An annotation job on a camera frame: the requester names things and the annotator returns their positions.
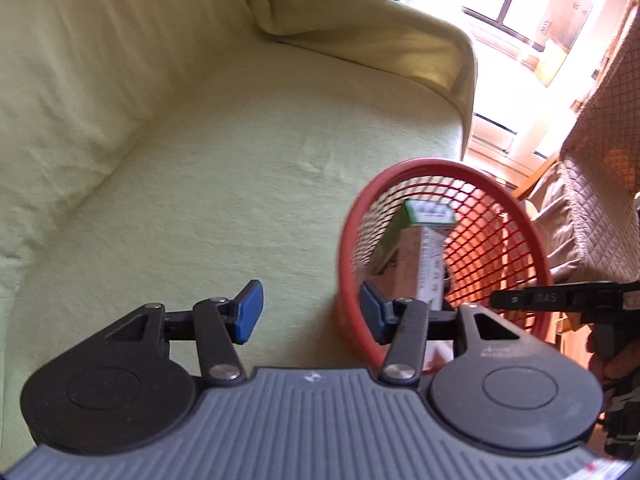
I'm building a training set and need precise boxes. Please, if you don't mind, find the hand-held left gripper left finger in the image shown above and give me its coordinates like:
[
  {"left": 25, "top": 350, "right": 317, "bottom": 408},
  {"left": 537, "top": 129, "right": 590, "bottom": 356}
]
[{"left": 107, "top": 280, "right": 265, "bottom": 387}]

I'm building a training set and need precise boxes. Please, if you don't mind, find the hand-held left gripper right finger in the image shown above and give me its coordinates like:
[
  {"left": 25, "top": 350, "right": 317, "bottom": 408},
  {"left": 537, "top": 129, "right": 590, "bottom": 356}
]
[{"left": 360, "top": 281, "right": 523, "bottom": 388}]

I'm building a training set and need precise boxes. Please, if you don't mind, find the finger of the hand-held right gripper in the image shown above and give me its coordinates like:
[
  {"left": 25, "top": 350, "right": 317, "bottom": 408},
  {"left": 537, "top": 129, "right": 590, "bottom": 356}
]
[{"left": 489, "top": 282, "right": 623, "bottom": 313}]

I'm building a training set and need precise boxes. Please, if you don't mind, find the red mesh basket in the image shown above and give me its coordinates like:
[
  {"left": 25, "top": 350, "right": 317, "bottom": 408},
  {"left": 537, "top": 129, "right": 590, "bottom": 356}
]
[{"left": 337, "top": 157, "right": 553, "bottom": 373}]

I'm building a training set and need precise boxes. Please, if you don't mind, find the green box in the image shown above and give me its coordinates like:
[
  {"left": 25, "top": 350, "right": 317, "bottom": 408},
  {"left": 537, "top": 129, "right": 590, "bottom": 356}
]
[{"left": 372, "top": 199, "right": 456, "bottom": 276}]

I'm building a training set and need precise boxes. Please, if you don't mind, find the person's right hand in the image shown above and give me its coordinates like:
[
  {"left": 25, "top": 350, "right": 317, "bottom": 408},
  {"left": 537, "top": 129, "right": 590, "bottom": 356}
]
[{"left": 586, "top": 330, "right": 637, "bottom": 396}]

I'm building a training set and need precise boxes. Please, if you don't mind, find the wooden chair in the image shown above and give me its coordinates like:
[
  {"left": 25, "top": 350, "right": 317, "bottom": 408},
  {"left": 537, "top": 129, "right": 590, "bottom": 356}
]
[{"left": 510, "top": 152, "right": 563, "bottom": 201}]

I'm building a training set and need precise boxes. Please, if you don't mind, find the quilted beige chair cover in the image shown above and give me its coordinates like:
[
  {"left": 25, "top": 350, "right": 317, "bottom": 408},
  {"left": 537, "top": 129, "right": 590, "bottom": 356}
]
[{"left": 520, "top": 0, "right": 640, "bottom": 286}]

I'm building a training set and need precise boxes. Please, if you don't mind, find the green sofa blanket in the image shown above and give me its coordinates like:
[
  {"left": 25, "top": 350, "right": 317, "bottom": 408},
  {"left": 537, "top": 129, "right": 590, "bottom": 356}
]
[{"left": 0, "top": 0, "right": 478, "bottom": 480}]

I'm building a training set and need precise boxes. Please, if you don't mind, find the cardboard box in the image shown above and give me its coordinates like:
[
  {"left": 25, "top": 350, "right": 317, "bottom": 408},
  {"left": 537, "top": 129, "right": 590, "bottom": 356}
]
[{"left": 532, "top": 0, "right": 596, "bottom": 86}]

